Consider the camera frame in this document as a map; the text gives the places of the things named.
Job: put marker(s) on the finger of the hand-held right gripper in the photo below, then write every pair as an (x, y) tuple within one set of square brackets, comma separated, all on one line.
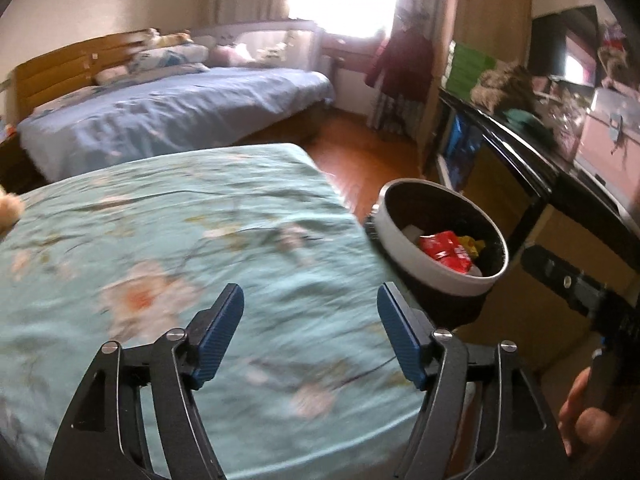
[(555, 272)]

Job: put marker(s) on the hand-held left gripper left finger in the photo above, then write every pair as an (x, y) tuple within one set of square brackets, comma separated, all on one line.
[(220, 335)]

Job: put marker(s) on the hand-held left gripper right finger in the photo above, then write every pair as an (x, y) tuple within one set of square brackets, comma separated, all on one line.
[(400, 335)]

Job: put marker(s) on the yellow packet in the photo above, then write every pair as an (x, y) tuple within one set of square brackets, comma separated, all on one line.
[(472, 245)]

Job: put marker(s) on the white trash bin black liner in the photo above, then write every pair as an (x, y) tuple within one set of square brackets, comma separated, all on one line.
[(400, 245)]

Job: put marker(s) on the red white packet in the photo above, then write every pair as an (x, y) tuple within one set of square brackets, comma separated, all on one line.
[(445, 250)]

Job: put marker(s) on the person's right hand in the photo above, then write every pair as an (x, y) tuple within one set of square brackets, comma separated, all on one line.
[(592, 427)]

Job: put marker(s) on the black glossy cabinet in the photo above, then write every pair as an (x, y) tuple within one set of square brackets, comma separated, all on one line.
[(520, 160)]

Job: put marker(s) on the teal floral bedsheet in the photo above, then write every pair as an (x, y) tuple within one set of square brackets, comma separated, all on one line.
[(175, 220)]

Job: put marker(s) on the pink storage box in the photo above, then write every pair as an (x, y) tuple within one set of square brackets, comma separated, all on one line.
[(605, 145)]

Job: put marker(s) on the pink spotted box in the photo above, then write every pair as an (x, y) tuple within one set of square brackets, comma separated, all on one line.
[(567, 130)]

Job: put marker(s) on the green cloth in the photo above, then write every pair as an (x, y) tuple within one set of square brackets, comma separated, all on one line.
[(530, 127)]

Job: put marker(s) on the brown plush blanket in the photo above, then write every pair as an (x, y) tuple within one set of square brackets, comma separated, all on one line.
[(505, 85)]

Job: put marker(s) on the stack of green boxes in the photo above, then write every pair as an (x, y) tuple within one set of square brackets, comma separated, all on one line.
[(470, 67)]

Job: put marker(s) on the grey brown plush toy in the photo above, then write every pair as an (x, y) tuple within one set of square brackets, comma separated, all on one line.
[(615, 55)]

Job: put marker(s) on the black television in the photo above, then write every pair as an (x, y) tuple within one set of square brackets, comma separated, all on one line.
[(550, 45)]

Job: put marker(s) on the bed with blue sheet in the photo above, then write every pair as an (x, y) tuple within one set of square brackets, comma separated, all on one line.
[(175, 110)]

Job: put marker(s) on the cream teddy bear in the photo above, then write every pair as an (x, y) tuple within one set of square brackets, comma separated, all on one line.
[(7, 210)]

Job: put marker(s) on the dark red coat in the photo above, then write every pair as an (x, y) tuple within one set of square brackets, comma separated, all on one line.
[(400, 60)]

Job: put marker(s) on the small white pillow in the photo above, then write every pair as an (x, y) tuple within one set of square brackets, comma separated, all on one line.
[(114, 76)]

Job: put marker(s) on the wooden wardrobe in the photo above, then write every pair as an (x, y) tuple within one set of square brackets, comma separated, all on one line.
[(490, 0)]

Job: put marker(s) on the pink plush toy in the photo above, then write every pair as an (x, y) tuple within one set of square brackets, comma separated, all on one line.
[(230, 55)]

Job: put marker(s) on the flat printed pillow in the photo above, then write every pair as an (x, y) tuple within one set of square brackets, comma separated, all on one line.
[(65, 100)]

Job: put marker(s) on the white yellow plush toy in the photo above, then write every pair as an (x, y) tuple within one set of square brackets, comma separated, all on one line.
[(160, 40)]

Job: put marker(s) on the wooden headboard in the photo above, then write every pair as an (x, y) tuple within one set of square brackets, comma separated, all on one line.
[(60, 65)]

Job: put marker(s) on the grey bed guard rail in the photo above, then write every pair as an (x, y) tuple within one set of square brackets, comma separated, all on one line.
[(300, 45)]

